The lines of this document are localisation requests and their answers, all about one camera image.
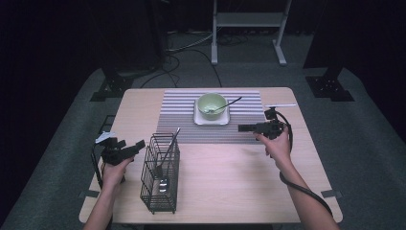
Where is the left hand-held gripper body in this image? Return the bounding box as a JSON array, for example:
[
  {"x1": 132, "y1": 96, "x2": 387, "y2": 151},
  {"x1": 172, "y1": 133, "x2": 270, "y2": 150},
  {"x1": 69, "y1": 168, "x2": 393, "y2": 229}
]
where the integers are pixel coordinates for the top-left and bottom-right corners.
[{"x1": 94, "y1": 130, "x2": 136, "y2": 167}]

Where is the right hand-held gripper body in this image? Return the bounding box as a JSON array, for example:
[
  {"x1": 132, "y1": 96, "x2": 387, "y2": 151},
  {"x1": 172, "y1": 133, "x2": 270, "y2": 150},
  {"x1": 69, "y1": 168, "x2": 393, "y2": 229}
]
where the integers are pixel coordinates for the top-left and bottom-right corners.
[{"x1": 254, "y1": 103, "x2": 298, "y2": 141}]

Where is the black-handled metal spoon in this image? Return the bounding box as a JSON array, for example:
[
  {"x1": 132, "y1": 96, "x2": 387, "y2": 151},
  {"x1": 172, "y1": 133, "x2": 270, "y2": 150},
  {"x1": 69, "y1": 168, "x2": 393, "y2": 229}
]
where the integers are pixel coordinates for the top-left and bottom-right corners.
[{"x1": 204, "y1": 96, "x2": 243, "y2": 115}]

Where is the light green bowl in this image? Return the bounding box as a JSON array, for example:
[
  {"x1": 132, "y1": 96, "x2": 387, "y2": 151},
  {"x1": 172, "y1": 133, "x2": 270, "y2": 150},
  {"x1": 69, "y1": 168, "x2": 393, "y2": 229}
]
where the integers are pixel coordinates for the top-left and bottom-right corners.
[{"x1": 196, "y1": 92, "x2": 228, "y2": 122}]

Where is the black wire cutlery basket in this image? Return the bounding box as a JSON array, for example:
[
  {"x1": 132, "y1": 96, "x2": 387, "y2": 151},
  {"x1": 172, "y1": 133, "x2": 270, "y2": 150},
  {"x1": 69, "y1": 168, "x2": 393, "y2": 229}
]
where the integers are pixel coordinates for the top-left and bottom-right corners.
[{"x1": 139, "y1": 132, "x2": 181, "y2": 215}]

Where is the person's left hand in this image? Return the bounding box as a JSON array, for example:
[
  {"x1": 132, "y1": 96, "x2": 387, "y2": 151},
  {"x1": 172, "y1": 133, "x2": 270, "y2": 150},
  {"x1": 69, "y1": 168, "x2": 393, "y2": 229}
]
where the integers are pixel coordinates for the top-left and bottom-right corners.
[{"x1": 101, "y1": 156, "x2": 135, "y2": 192}]

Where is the person's right hand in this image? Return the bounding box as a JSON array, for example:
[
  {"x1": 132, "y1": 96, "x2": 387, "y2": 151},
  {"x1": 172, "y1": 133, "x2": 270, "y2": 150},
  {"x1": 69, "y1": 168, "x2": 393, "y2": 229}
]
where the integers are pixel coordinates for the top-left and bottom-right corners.
[{"x1": 254, "y1": 128, "x2": 293, "y2": 168}]

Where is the white square plate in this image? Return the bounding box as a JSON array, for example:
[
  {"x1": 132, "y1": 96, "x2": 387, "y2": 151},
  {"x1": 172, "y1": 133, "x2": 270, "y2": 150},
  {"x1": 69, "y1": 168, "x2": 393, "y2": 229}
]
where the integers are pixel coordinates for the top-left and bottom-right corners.
[{"x1": 192, "y1": 98, "x2": 231, "y2": 127}]

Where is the grey tape strip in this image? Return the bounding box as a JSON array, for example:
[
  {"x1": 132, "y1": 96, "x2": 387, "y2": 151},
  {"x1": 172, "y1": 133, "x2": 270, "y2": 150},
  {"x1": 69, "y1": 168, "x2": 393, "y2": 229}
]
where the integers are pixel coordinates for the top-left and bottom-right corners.
[
  {"x1": 320, "y1": 189, "x2": 344, "y2": 199},
  {"x1": 78, "y1": 189, "x2": 101, "y2": 199}
]

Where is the striped grey placemat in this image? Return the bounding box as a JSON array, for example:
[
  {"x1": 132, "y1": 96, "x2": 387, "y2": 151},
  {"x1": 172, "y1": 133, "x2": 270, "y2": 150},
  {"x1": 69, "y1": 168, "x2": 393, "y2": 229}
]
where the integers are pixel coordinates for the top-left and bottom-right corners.
[{"x1": 155, "y1": 90, "x2": 272, "y2": 146}]

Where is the white metal stand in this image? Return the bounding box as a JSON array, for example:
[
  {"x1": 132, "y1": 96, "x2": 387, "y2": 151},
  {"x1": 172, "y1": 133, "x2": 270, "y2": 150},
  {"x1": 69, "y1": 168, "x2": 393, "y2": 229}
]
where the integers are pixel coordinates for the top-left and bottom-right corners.
[{"x1": 211, "y1": 0, "x2": 293, "y2": 67}]

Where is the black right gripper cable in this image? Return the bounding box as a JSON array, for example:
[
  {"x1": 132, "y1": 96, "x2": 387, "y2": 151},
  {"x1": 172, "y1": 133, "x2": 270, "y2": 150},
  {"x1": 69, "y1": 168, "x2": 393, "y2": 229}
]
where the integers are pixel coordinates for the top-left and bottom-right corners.
[{"x1": 273, "y1": 109, "x2": 335, "y2": 219}]

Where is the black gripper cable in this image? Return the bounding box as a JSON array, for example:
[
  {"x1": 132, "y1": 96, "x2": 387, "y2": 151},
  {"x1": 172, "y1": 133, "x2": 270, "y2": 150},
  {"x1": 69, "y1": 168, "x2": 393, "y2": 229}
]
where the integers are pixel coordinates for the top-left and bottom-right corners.
[
  {"x1": 90, "y1": 143, "x2": 104, "y2": 190},
  {"x1": 273, "y1": 109, "x2": 335, "y2": 219}
]

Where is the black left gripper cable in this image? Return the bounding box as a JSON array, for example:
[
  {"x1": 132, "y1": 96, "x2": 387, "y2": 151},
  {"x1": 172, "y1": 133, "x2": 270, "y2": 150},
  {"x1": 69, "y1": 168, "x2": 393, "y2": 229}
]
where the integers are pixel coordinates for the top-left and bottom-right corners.
[{"x1": 90, "y1": 143, "x2": 104, "y2": 190}]

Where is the black-handled metal utensil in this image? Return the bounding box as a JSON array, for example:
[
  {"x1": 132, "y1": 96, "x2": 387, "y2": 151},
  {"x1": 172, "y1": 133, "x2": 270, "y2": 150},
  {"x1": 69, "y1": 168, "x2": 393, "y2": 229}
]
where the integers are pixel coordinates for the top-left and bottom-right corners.
[{"x1": 155, "y1": 126, "x2": 182, "y2": 193}]

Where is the black stand with base plate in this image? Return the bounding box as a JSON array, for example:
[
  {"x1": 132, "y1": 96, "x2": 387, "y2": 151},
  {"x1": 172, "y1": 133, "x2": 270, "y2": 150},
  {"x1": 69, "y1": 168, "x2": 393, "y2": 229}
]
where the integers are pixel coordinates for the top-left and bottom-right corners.
[
  {"x1": 89, "y1": 0, "x2": 169, "y2": 104},
  {"x1": 302, "y1": 0, "x2": 356, "y2": 104}
]

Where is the black floor cable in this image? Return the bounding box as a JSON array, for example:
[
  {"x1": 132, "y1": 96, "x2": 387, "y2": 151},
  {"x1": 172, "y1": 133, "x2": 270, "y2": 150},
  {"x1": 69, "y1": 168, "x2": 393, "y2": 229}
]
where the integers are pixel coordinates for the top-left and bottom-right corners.
[{"x1": 139, "y1": 48, "x2": 223, "y2": 89}]

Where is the grey floor cable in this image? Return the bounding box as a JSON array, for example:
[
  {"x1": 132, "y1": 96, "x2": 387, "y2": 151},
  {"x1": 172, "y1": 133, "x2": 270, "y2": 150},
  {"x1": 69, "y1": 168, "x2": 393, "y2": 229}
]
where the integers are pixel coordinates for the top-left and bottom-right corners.
[{"x1": 166, "y1": 31, "x2": 214, "y2": 54}]

